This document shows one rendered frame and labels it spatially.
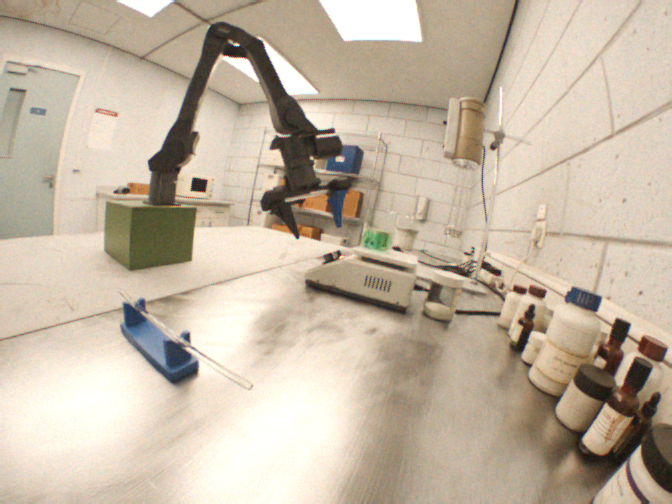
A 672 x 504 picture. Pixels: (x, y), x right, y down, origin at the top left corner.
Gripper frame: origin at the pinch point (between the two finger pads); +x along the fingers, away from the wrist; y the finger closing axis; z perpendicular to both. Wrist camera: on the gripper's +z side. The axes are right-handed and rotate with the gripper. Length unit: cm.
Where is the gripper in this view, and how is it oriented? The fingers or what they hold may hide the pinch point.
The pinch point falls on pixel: (314, 216)
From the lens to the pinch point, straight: 51.9
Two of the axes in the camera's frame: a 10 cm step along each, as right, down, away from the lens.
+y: -8.6, 2.7, -4.4
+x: 3.0, 9.5, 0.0
